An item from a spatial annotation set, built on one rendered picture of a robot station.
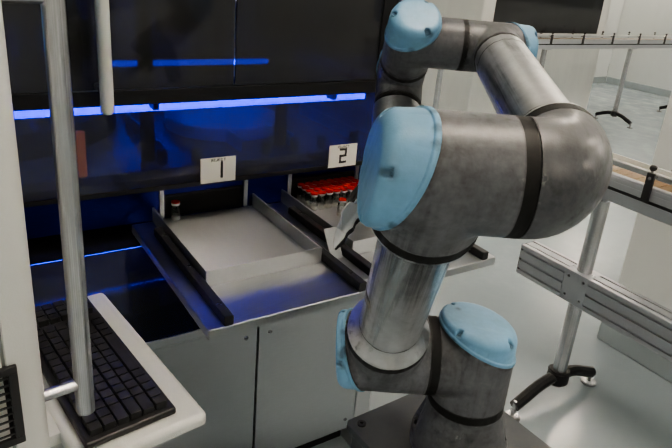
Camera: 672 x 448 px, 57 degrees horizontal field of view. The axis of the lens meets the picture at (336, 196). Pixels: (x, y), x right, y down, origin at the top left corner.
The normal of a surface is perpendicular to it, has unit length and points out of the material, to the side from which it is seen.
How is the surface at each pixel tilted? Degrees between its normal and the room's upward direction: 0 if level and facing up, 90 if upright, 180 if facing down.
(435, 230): 122
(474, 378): 87
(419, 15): 42
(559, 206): 93
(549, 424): 0
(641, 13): 90
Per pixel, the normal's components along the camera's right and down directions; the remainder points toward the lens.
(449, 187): 0.00, 0.31
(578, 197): 0.42, 0.28
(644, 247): -0.84, 0.13
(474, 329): 0.21, -0.91
